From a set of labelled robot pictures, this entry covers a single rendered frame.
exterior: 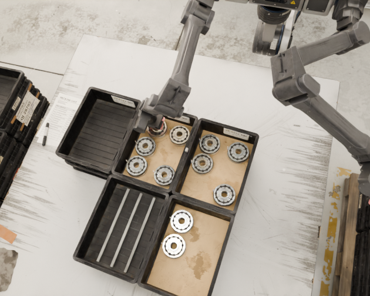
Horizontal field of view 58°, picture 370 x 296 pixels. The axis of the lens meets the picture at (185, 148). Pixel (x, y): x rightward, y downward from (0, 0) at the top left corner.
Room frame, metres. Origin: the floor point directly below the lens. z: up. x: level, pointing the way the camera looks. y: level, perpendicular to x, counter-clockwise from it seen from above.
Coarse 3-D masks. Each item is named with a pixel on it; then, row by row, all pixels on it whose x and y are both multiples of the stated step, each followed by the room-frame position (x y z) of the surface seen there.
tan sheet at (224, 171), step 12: (204, 132) 0.70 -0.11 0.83; (228, 144) 0.61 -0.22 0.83; (252, 144) 0.58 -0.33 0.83; (216, 156) 0.56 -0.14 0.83; (192, 168) 0.52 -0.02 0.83; (216, 168) 0.50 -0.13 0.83; (228, 168) 0.49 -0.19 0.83; (240, 168) 0.48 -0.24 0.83; (192, 180) 0.46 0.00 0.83; (204, 180) 0.45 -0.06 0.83; (216, 180) 0.44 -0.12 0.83; (228, 180) 0.43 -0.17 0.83; (240, 180) 0.42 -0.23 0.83; (180, 192) 0.42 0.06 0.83; (192, 192) 0.41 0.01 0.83; (204, 192) 0.40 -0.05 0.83; (216, 204) 0.33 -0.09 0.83
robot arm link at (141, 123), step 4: (144, 100) 0.76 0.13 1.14; (140, 104) 0.77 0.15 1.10; (140, 108) 0.74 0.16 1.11; (144, 112) 0.73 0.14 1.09; (140, 116) 0.72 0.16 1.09; (144, 116) 0.71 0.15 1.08; (148, 116) 0.71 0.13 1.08; (136, 120) 0.71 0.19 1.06; (140, 120) 0.70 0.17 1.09; (144, 120) 0.70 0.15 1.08; (148, 120) 0.70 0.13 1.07; (136, 124) 0.69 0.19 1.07; (140, 124) 0.68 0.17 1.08; (144, 124) 0.68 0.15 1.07; (136, 128) 0.68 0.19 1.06; (140, 128) 0.67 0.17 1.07; (144, 128) 0.67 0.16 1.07; (140, 132) 0.68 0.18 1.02; (144, 132) 0.66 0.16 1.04
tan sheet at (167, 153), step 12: (168, 120) 0.80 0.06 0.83; (168, 132) 0.74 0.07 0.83; (156, 144) 0.68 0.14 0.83; (168, 144) 0.67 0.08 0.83; (132, 156) 0.65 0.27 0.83; (156, 156) 0.62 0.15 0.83; (168, 156) 0.61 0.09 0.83; (180, 156) 0.60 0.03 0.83; (156, 168) 0.56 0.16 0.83; (144, 180) 0.51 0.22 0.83
